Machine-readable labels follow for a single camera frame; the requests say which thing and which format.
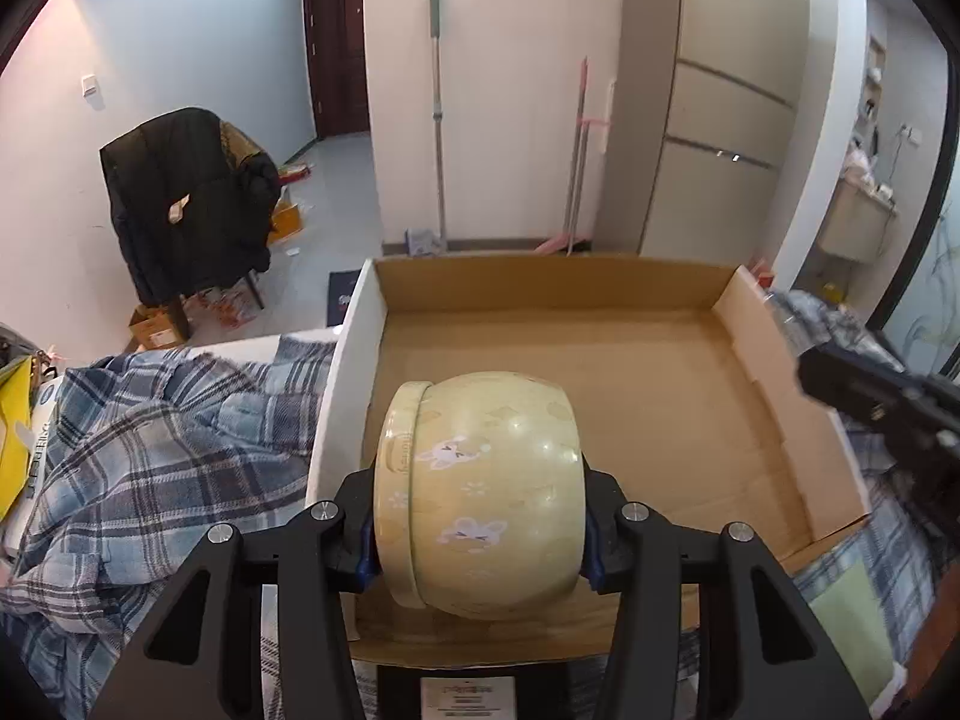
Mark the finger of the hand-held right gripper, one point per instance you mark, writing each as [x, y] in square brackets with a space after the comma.
[847, 386]

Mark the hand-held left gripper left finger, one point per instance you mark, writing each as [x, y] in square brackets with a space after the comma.
[366, 555]

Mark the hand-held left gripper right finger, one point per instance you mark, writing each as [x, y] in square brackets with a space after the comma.
[592, 555]

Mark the pale yellow ceramic jar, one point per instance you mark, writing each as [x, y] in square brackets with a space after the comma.
[480, 495]

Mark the cardboard box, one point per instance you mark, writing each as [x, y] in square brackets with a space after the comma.
[600, 360]

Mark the frosted glass door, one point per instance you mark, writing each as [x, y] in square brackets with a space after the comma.
[937, 292]

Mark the beige vanity cabinet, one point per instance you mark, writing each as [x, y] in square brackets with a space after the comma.
[855, 225]

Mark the pink cloth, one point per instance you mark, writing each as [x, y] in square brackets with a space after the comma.
[861, 163]

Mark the blue plaid cloth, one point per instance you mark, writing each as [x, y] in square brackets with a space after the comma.
[150, 450]

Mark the dark blue floor mat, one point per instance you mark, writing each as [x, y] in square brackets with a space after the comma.
[343, 298]

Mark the red white packages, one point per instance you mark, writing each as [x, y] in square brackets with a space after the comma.
[221, 307]

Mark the beige refrigerator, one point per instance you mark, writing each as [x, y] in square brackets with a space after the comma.
[720, 127]

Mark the small brown carton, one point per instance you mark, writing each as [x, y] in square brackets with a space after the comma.
[154, 326]

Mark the orange carton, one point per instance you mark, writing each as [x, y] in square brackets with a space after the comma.
[286, 221]

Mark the white printed package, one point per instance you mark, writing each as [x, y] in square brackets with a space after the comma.
[41, 435]

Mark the pink broom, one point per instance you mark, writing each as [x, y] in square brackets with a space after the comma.
[576, 165]

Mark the yellow bag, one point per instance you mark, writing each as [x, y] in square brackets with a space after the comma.
[13, 435]

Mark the black jacket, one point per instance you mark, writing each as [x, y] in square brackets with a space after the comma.
[172, 195]

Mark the dark brown door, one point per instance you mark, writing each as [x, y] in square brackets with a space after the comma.
[337, 52]

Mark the white wall outlet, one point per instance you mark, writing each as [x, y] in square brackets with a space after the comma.
[909, 135]

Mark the wall niche shelf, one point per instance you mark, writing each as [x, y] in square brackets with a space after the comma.
[875, 75]

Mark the white light switch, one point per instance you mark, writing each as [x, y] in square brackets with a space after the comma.
[89, 85]

